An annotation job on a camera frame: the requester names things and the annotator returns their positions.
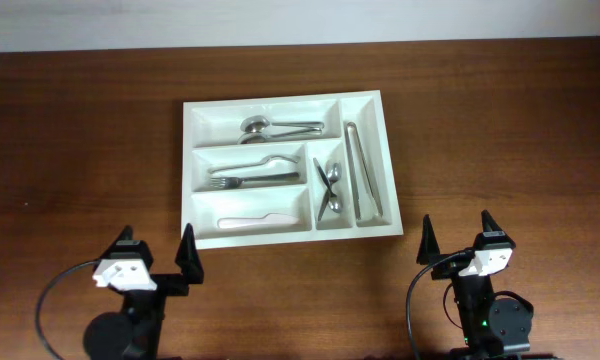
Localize white plastic cutlery tray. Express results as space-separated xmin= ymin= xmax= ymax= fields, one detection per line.
xmin=181 ymin=90 xmax=403 ymax=249

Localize metal fork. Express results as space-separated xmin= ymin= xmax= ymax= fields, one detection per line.
xmin=209 ymin=172 xmax=300 ymax=190
xmin=207 ymin=154 xmax=300 ymax=174

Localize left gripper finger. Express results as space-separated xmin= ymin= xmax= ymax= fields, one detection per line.
xmin=175 ymin=223 xmax=204 ymax=284
xmin=116 ymin=225 xmax=133 ymax=241

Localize metal tongs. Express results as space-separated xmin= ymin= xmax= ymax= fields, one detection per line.
xmin=344 ymin=122 xmax=383 ymax=221

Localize small teaspoon bowl down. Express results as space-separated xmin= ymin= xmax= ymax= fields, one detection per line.
xmin=312 ymin=156 xmax=345 ymax=215

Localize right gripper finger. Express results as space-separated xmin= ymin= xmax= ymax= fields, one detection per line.
xmin=481 ymin=210 xmax=502 ymax=232
xmin=416 ymin=214 xmax=441 ymax=265

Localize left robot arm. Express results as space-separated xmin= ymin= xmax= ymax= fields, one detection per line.
xmin=83 ymin=224 xmax=204 ymax=359

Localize pink plastic knife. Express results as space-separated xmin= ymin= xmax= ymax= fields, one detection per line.
xmin=217 ymin=213 xmax=301 ymax=230

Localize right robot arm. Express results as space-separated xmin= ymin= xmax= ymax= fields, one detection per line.
xmin=405 ymin=210 xmax=555 ymax=360

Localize large spoon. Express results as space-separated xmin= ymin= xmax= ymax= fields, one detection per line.
xmin=237 ymin=127 xmax=322 ymax=145
xmin=240 ymin=115 xmax=325 ymax=133

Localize small teaspoon bowl up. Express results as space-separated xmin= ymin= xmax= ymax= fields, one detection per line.
xmin=316 ymin=162 xmax=343 ymax=223

